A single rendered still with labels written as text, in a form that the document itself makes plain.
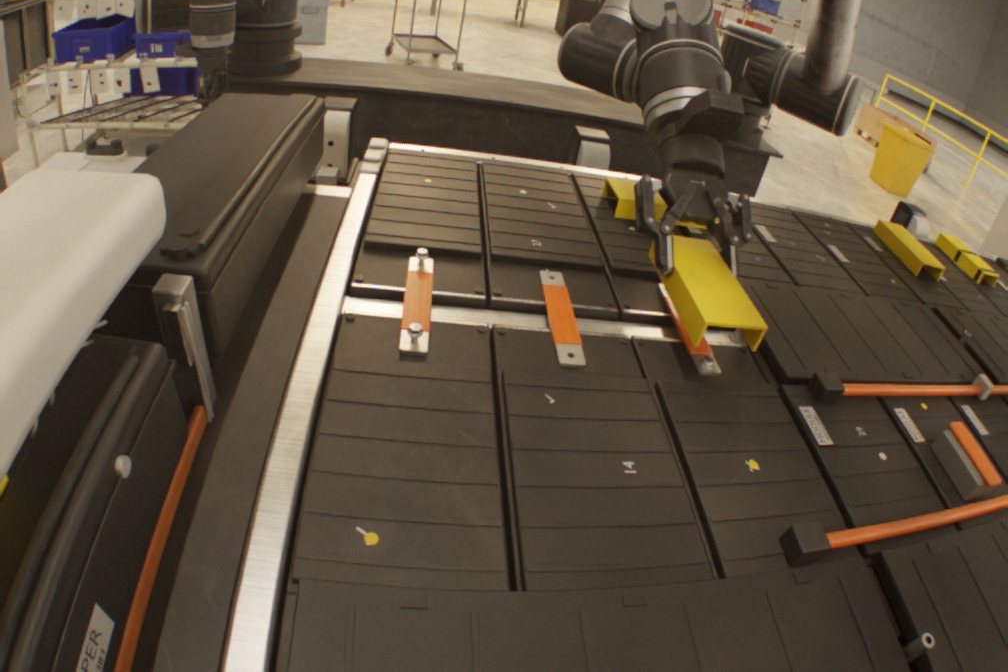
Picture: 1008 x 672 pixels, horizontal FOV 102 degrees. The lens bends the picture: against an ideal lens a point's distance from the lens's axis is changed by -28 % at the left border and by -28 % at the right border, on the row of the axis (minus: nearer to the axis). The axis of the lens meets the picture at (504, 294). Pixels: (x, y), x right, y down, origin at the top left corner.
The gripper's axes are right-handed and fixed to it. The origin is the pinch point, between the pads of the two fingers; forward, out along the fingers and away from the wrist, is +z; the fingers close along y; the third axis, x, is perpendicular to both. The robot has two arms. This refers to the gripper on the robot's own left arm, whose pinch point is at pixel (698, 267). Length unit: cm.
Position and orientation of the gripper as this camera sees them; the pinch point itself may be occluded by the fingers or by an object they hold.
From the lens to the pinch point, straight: 61.6
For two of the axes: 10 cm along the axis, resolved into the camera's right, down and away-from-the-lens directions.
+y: -9.8, -1.0, -1.5
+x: 1.7, -2.4, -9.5
